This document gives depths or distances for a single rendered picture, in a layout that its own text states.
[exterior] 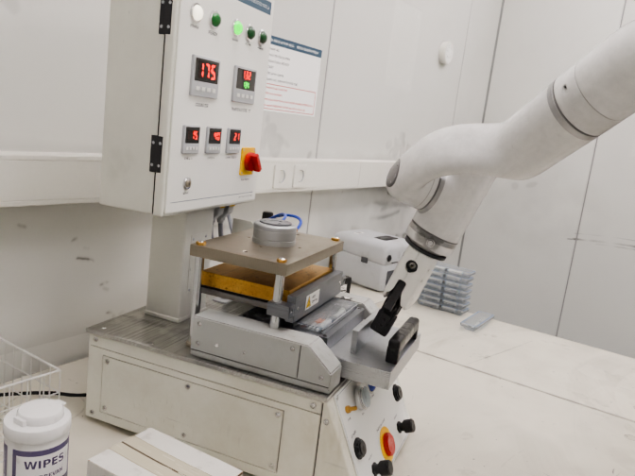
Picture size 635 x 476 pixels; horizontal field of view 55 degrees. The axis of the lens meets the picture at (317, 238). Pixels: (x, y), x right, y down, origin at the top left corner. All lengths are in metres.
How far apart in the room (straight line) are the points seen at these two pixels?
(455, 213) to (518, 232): 2.53
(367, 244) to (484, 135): 1.22
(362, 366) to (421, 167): 0.32
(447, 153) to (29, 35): 0.82
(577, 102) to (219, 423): 0.72
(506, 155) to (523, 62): 2.67
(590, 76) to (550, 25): 2.74
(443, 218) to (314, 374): 0.31
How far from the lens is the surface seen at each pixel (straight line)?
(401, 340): 1.00
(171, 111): 1.01
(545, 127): 0.82
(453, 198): 0.96
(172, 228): 1.16
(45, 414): 0.94
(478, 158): 0.87
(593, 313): 3.48
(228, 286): 1.05
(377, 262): 2.04
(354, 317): 1.12
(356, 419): 1.03
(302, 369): 0.96
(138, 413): 1.14
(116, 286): 1.52
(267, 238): 1.07
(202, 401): 1.06
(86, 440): 1.17
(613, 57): 0.77
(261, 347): 0.98
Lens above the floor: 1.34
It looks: 11 degrees down
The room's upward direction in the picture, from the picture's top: 7 degrees clockwise
